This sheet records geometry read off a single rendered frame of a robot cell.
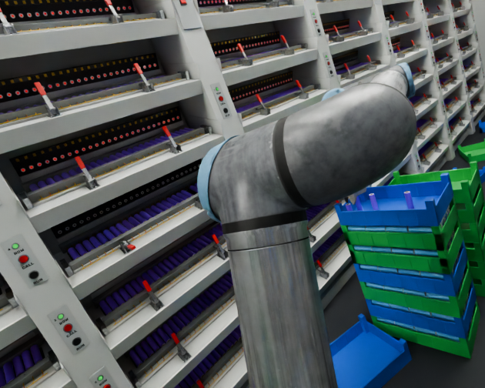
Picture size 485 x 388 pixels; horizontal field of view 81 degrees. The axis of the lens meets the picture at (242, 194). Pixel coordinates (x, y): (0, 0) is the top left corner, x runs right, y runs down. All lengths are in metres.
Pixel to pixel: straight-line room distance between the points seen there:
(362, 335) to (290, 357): 0.99
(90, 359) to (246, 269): 0.64
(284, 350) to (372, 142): 0.25
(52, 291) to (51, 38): 0.62
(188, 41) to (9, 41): 0.48
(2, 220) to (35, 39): 0.43
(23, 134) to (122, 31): 0.39
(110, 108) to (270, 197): 0.64
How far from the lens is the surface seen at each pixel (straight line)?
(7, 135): 0.85
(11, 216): 0.82
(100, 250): 0.89
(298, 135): 0.31
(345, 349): 1.32
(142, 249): 0.88
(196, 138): 1.02
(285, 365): 0.37
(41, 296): 0.85
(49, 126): 0.85
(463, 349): 1.25
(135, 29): 1.01
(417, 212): 0.96
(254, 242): 0.34
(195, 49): 1.07
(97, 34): 0.97
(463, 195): 1.25
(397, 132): 0.35
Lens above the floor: 0.94
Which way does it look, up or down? 13 degrees down
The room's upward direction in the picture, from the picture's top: 22 degrees counter-clockwise
